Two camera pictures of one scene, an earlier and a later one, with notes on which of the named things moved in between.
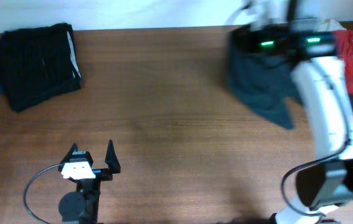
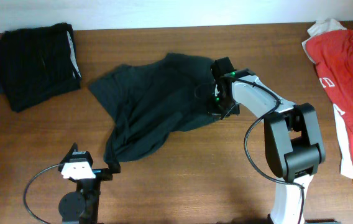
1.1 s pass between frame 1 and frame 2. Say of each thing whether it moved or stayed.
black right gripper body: moved
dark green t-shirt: moved
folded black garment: stayed
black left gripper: stayed
